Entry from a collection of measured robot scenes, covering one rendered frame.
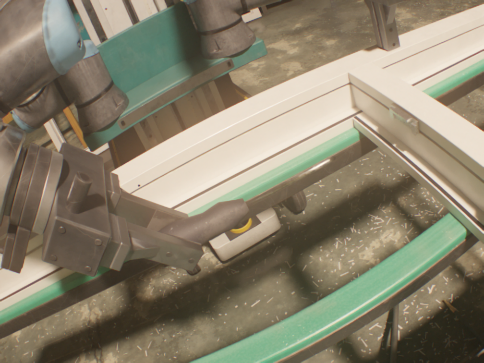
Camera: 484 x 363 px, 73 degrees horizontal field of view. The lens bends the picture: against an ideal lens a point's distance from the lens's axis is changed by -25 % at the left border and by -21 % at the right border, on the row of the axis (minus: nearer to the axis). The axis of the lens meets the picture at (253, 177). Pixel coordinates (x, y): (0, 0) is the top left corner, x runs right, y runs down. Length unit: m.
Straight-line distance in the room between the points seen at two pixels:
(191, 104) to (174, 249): 1.24
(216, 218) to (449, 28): 0.48
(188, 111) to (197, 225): 1.21
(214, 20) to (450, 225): 1.01
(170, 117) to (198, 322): 0.77
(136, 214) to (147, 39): 1.02
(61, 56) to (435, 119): 0.40
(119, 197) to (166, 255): 0.07
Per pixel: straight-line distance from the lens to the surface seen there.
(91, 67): 1.21
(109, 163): 2.56
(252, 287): 1.50
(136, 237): 0.35
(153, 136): 1.53
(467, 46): 0.71
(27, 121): 1.23
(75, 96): 1.23
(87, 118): 1.25
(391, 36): 0.58
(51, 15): 0.42
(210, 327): 1.47
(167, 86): 1.26
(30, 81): 0.43
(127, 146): 1.69
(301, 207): 1.60
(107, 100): 1.24
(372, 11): 0.57
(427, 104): 0.46
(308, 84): 0.52
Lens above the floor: 1.19
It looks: 38 degrees down
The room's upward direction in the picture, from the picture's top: 23 degrees counter-clockwise
